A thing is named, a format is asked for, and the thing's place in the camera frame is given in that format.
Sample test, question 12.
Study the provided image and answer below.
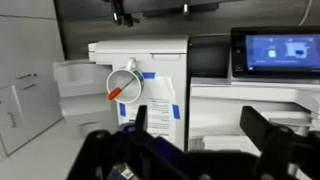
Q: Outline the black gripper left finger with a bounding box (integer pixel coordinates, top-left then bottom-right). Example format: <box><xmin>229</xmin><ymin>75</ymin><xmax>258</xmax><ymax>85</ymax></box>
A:
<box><xmin>133</xmin><ymin>104</ymin><xmax>149</xmax><ymax>138</ymax></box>

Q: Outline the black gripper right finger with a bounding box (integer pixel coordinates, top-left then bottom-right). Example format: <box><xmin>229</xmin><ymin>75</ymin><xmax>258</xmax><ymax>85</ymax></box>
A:
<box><xmin>239</xmin><ymin>105</ymin><xmax>296</xmax><ymax>158</ymax></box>

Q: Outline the pen with orange cap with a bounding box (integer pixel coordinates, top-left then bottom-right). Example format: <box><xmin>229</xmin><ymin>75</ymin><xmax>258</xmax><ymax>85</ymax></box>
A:
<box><xmin>107</xmin><ymin>77</ymin><xmax>137</xmax><ymax>101</ymax></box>

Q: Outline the white mug with green band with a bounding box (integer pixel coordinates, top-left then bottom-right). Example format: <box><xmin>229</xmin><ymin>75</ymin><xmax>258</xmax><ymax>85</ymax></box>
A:
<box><xmin>105</xmin><ymin>57</ymin><xmax>145</xmax><ymax>105</ymax></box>

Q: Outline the white paper notice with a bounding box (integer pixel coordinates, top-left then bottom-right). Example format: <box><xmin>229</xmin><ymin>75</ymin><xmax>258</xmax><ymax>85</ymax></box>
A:
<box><xmin>128</xmin><ymin>75</ymin><xmax>178</xmax><ymax>143</ymax></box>

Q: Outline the large white office printer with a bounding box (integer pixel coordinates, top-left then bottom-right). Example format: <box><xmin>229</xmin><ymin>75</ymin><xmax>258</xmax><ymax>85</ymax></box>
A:
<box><xmin>53</xmin><ymin>34</ymin><xmax>320</xmax><ymax>158</ymax></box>

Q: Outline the printer touchscreen panel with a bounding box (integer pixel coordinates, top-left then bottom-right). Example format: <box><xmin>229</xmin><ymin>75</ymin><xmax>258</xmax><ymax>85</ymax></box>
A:
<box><xmin>230</xmin><ymin>26</ymin><xmax>320</xmax><ymax>80</ymax></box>

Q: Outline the grey drawer cabinet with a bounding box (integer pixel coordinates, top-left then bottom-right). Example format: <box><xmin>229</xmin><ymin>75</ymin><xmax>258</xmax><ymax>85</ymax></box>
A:
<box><xmin>0</xmin><ymin>0</ymin><xmax>66</xmax><ymax>162</ymax></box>

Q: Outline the black metal mount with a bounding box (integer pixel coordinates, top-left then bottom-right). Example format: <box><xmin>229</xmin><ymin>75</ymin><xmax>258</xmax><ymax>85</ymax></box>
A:
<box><xmin>109</xmin><ymin>0</ymin><xmax>222</xmax><ymax>28</ymax></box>

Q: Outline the metal drawer handle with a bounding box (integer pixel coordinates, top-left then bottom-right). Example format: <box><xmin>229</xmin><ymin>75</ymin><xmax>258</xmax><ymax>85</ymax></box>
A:
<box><xmin>22</xmin><ymin>83</ymin><xmax>37</xmax><ymax>91</ymax></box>
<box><xmin>16</xmin><ymin>72</ymin><xmax>38</xmax><ymax>80</ymax></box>

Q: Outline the thin white cable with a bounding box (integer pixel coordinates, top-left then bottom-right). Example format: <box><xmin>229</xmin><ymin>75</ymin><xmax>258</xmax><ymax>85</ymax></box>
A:
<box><xmin>297</xmin><ymin>0</ymin><xmax>315</xmax><ymax>27</ymax></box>

